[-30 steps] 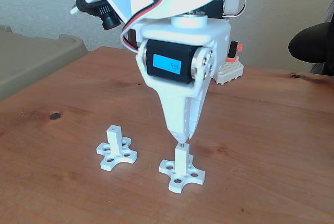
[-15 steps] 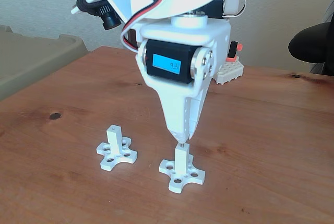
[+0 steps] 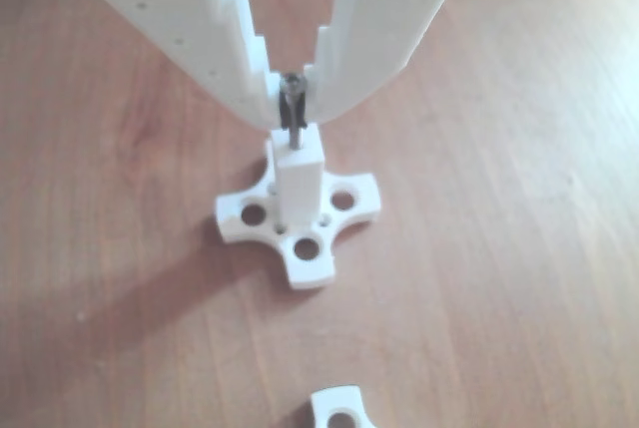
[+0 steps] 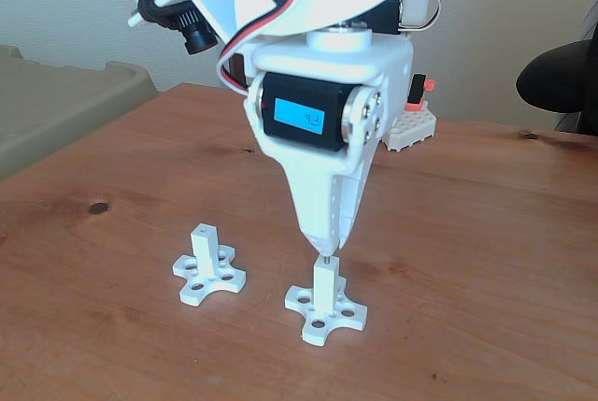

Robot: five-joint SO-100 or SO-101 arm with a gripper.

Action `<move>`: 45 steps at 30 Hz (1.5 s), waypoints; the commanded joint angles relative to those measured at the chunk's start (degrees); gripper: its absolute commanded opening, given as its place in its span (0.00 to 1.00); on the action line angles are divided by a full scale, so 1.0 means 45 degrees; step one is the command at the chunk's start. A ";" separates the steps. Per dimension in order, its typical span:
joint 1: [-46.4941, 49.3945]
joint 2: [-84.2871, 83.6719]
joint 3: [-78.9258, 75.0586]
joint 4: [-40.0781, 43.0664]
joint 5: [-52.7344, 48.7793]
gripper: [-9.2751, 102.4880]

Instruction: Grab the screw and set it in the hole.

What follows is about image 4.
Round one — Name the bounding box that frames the black office chair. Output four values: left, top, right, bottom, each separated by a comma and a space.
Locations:
516, 3, 598, 136

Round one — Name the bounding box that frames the tan plastic bin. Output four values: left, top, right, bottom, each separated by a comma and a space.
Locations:
0, 44, 160, 182

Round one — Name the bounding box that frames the gripper motor servo wire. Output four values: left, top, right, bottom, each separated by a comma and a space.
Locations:
216, 0, 324, 94

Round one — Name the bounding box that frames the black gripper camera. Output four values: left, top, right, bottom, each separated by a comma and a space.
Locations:
135, 0, 220, 56

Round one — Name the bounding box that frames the white cross-base post stand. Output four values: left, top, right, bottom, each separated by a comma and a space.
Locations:
283, 255, 369, 347
171, 222, 248, 308

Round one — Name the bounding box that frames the orange and black clamp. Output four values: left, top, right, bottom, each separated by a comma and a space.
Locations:
406, 74, 435, 112

